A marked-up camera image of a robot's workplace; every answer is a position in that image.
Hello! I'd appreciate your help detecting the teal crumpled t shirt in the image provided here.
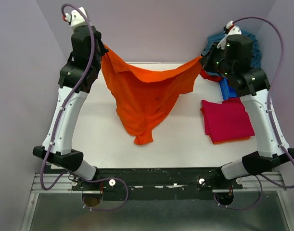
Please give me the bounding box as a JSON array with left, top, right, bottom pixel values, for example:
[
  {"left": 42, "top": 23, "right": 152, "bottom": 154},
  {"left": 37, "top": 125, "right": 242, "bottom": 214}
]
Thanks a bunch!
[{"left": 202, "top": 30, "right": 262, "bottom": 78}]

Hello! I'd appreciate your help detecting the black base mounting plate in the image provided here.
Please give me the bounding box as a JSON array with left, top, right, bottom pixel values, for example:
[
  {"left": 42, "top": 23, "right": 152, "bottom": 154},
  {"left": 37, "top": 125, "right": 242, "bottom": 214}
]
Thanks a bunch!
[{"left": 50, "top": 166, "right": 274, "bottom": 202}]

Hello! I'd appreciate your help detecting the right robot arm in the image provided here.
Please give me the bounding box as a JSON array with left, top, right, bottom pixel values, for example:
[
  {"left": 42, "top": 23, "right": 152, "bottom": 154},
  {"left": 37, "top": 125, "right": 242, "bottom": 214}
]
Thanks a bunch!
[{"left": 200, "top": 34, "right": 294, "bottom": 180}]

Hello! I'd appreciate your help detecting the folded magenta t shirt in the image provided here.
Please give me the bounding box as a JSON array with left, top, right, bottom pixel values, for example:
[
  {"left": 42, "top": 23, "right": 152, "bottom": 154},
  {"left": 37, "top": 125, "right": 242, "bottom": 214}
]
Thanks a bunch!
[{"left": 200, "top": 98, "right": 255, "bottom": 144}]

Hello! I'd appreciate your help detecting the red crumpled t shirt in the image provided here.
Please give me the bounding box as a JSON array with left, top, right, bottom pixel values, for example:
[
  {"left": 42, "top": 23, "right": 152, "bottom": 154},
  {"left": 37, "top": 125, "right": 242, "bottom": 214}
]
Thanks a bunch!
[{"left": 200, "top": 70, "right": 222, "bottom": 82}]

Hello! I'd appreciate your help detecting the aluminium extrusion rail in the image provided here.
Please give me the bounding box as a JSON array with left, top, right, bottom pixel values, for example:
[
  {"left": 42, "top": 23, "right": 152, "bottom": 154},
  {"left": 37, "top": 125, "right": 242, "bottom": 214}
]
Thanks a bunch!
[{"left": 31, "top": 173, "right": 285, "bottom": 193}]

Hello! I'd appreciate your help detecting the blue plastic bin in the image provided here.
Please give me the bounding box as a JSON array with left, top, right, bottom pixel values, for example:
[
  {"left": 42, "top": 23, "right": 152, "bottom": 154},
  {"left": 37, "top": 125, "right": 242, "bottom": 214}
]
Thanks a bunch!
[{"left": 219, "top": 78, "right": 239, "bottom": 101}]

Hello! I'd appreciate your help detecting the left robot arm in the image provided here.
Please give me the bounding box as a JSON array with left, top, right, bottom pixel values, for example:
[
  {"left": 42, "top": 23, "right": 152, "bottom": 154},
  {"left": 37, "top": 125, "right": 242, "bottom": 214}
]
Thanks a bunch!
[{"left": 33, "top": 25, "right": 108, "bottom": 180}]

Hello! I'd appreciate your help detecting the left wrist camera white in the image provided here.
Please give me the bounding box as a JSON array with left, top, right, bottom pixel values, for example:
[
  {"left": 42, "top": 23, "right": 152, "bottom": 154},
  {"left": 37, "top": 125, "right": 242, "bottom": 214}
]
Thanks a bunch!
[{"left": 62, "top": 7, "right": 89, "bottom": 32}]

